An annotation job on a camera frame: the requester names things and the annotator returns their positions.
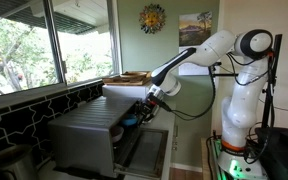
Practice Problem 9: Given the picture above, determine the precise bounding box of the wooden serving tray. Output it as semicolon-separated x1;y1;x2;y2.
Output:
101;70;153;87

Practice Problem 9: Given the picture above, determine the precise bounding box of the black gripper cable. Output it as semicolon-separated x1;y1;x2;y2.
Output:
147;64;217;122

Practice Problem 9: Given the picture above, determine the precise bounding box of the wall calendar with landscape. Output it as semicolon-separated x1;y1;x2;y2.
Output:
178;11;214;76

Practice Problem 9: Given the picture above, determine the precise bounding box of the shallow wooden bowl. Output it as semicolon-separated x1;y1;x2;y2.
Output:
119;70;148;80

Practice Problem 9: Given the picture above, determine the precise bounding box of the black camera stand pole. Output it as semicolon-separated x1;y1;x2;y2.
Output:
210;33;283;129

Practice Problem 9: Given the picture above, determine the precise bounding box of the black equipment case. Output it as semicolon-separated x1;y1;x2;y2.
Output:
254;126;288;180

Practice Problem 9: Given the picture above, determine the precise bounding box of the white microwave oven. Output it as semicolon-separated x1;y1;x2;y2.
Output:
101;81;164;124

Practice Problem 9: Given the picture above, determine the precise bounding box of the silver toaster oven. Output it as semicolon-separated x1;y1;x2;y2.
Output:
47;95;143;179

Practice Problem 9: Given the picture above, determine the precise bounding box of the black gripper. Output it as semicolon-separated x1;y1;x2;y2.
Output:
135;94;161;126

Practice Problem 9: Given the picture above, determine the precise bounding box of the window frame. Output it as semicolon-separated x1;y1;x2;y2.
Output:
0;0;122;101

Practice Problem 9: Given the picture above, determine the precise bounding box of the toaster oven glass door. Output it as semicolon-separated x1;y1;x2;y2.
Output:
113;128;169;179

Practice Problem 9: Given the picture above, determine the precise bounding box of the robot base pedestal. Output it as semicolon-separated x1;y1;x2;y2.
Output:
217;151;268;180

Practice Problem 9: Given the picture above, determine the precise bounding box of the blue bowl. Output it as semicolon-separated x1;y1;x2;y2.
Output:
119;114;139;128

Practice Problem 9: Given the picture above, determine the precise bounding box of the colourful sun wall decoration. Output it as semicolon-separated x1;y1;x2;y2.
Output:
138;3;167;35

